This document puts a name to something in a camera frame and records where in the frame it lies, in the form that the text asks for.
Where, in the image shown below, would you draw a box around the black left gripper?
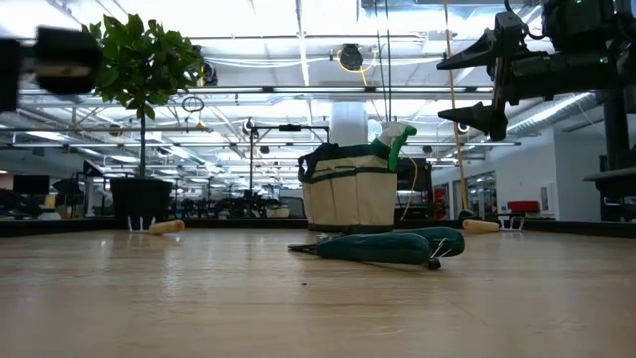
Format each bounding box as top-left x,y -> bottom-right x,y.
34,27 -> 103,96

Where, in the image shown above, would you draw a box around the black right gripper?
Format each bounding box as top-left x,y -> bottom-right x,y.
436,10 -> 553,142

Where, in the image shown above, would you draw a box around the green spray bottle white trigger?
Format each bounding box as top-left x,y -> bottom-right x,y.
371,122 -> 419,173

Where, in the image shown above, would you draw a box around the green handled pruning shears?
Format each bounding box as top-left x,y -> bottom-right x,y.
287,226 -> 467,272

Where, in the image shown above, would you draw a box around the beige gardening bag green trim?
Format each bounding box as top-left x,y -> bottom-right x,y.
296,142 -> 398,235

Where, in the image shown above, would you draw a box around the green plant in black pot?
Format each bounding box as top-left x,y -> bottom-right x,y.
81,13 -> 205,231

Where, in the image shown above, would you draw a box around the black perforated electronics box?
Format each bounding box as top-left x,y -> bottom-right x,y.
396,156 -> 434,221

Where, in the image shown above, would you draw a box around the red background box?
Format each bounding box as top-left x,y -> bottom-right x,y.
506,200 -> 541,214

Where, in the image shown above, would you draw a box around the white building column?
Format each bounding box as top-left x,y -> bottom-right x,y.
330,101 -> 382,148

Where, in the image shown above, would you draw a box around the black background monitor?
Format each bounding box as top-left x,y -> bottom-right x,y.
12,174 -> 51,196

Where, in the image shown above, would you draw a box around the long ceiling light strip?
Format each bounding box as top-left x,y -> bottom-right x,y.
186,85 -> 493,95

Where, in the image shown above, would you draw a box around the yellow cable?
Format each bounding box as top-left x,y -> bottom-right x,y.
443,0 -> 471,215

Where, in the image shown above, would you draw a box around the silver ventilation duct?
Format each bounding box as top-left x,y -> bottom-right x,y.
506,91 -> 597,138

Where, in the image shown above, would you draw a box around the black cable with loop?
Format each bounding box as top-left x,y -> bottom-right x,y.
373,0 -> 395,125

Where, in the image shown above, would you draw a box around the black ceiling cable reel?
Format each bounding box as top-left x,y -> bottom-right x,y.
339,43 -> 365,72

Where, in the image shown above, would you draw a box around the black aluminium table frame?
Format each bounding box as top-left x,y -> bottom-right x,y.
0,217 -> 636,239

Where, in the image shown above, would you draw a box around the black background rig frame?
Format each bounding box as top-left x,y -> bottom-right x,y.
249,123 -> 331,200

